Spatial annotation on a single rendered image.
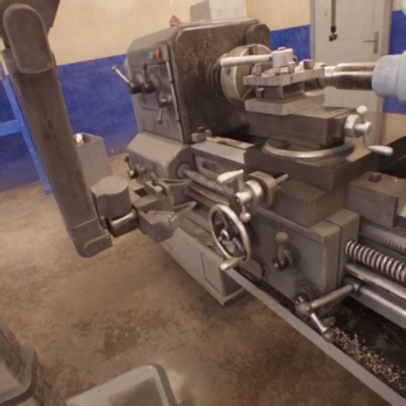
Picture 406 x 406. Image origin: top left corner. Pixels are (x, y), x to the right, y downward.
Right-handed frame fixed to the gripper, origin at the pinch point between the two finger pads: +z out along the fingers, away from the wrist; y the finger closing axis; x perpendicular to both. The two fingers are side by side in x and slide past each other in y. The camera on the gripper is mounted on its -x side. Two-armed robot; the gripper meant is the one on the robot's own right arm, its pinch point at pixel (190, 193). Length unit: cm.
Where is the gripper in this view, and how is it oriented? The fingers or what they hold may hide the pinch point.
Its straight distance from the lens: 71.0
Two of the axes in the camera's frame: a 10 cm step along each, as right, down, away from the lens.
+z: 8.3, -3.6, 4.3
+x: -5.4, -2.9, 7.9
